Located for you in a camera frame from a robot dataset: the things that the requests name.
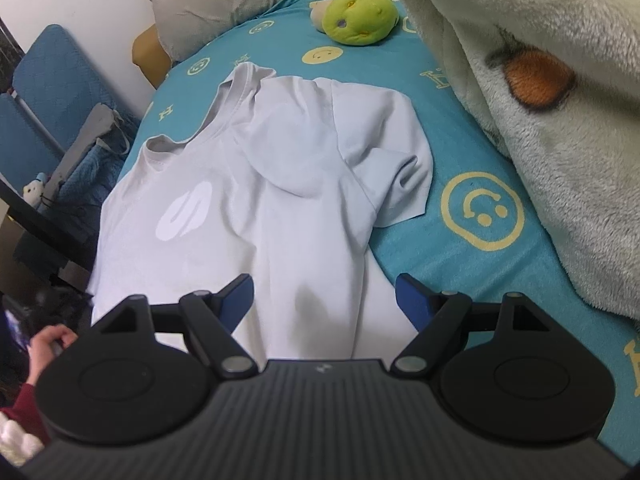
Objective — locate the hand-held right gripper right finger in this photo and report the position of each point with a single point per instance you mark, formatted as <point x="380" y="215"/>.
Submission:
<point x="411" y="302"/>

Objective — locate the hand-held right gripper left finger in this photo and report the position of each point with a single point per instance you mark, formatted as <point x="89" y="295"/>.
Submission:
<point x="237" y="302"/>

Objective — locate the white t-shirt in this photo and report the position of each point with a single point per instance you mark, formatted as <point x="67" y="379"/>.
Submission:
<point x="275" y="210"/>

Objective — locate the person's left hand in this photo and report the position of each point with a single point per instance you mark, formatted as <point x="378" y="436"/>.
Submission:
<point x="45" y="357"/>

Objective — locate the bed with teal smiley sheet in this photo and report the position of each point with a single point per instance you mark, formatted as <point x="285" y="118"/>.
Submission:
<point x="450" y="260"/>

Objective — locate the white table with dark top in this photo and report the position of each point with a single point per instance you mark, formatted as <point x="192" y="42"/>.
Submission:
<point x="40" y="225"/>

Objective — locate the light green fleece blanket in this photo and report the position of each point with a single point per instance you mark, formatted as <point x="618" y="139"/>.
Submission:
<point x="575" y="160"/>

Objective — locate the grey cloth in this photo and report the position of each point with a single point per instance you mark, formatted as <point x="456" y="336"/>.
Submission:
<point x="90" y="130"/>

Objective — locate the small white plush toy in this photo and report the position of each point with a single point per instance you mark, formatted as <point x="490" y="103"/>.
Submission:
<point x="35" y="190"/>

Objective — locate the yellow-brown headboard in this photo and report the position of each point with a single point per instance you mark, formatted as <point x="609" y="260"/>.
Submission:
<point x="150" y="57"/>

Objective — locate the white fluffy garment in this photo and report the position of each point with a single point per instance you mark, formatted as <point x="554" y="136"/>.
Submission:
<point x="17" y="442"/>

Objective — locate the blue covered chair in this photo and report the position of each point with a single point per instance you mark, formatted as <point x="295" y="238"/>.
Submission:
<point x="20" y="145"/>
<point x="55" y="75"/>

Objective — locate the green plush toy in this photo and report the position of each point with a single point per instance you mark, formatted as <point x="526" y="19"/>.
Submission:
<point x="357" y="17"/>

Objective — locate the grey pillow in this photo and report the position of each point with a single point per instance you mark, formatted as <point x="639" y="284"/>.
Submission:
<point x="225" y="5"/>

